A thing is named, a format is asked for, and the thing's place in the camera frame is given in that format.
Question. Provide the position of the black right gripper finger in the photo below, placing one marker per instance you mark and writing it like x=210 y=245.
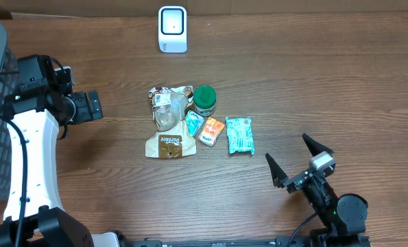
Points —
x=279 y=177
x=314 y=147

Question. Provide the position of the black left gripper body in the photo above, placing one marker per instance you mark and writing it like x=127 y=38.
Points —
x=79 y=107

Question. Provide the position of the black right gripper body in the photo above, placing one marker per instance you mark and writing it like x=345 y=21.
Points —
x=296 y=182

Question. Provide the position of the teal white tissue pack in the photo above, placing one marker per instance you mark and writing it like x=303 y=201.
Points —
x=240 y=136

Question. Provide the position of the orange snack package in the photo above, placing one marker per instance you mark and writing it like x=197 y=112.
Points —
x=211 y=131

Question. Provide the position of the brown white snack pouch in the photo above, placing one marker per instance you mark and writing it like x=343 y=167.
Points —
x=172 y=138

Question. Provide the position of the teal white small packet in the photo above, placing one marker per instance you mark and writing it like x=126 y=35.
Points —
x=194 y=122

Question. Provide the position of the green lidded jar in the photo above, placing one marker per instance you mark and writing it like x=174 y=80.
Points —
x=205 y=99

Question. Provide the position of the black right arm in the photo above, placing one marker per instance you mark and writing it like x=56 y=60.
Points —
x=338 y=220

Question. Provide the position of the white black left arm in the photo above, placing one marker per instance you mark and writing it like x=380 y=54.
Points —
x=34 y=216

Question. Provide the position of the white barcode scanner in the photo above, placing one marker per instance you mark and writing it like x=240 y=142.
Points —
x=172 y=29

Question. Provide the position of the brown cardboard backboard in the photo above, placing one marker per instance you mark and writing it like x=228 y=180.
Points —
x=96 y=8

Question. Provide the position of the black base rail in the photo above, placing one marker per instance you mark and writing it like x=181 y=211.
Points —
x=217 y=244

